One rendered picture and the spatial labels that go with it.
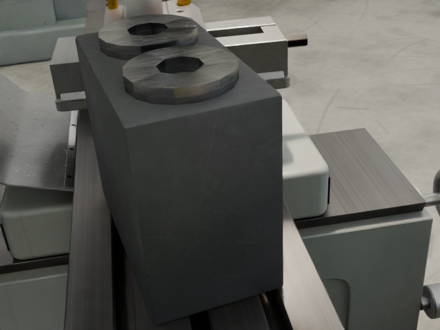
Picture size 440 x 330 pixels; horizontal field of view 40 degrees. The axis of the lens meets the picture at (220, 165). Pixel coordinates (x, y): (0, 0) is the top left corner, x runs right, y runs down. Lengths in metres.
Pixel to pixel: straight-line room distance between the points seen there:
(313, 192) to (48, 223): 0.40
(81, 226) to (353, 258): 0.52
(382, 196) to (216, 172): 0.62
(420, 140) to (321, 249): 1.80
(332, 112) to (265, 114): 2.51
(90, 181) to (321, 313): 0.33
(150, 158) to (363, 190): 0.66
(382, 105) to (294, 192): 2.14
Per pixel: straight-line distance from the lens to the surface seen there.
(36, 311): 1.01
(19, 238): 0.94
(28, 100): 1.12
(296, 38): 0.98
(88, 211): 0.68
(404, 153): 2.65
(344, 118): 2.91
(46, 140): 0.99
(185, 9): 0.95
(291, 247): 0.60
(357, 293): 1.09
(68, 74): 0.91
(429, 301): 1.18
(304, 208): 0.96
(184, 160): 0.44
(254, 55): 0.91
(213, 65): 0.47
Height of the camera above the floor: 1.29
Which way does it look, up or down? 31 degrees down
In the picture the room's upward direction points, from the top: 4 degrees counter-clockwise
